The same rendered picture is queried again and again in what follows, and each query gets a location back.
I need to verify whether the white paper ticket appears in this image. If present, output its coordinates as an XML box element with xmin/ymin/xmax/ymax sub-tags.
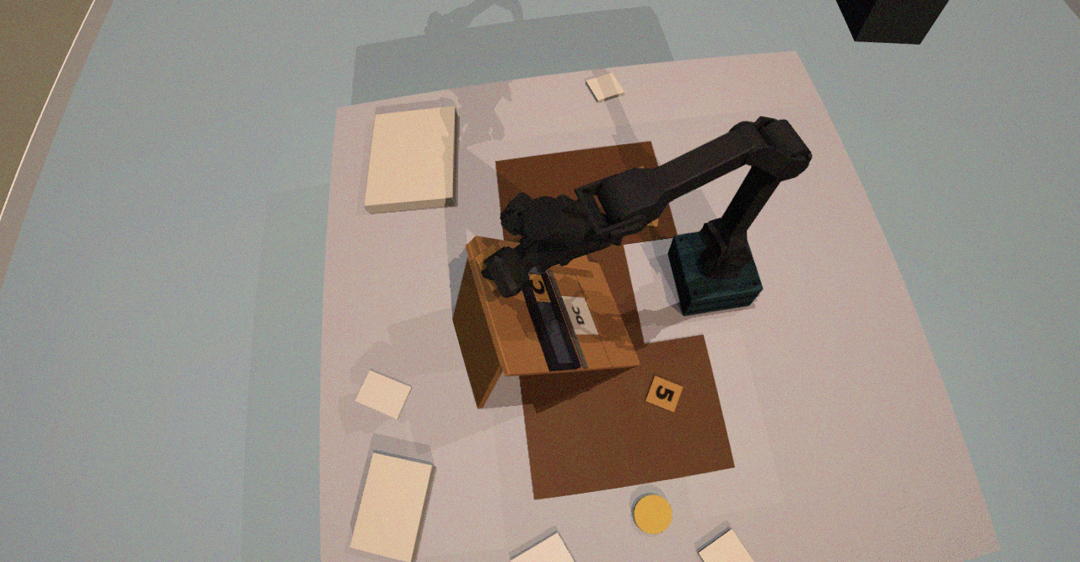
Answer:
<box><xmin>562</xmin><ymin>296</ymin><xmax>599</xmax><ymax>335</ymax></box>

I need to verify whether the orange square tile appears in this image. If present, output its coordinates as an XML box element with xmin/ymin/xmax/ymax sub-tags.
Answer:
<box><xmin>645</xmin><ymin>376</ymin><xmax>683</xmax><ymax>412</ymax></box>

